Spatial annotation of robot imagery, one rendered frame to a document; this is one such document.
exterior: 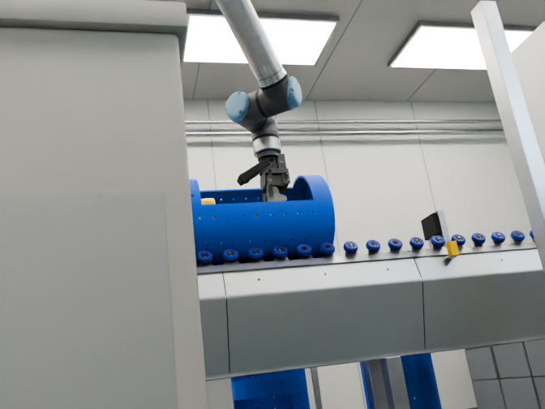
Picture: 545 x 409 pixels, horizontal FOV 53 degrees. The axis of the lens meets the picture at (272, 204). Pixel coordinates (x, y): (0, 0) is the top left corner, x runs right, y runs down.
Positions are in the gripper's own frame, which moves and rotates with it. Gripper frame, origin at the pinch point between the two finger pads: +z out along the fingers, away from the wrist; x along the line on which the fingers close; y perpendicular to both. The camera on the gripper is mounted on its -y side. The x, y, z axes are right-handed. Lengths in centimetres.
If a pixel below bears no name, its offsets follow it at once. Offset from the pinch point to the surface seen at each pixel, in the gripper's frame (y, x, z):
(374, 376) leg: 29, 11, 52
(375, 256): 29.8, -5.8, 17.7
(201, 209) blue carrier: -22.3, -8.8, 0.7
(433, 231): 57, 3, 8
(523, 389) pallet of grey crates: 238, 226, 74
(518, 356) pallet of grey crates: 239, 222, 51
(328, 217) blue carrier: 16.1, -8.1, 5.1
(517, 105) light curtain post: 74, -31, -20
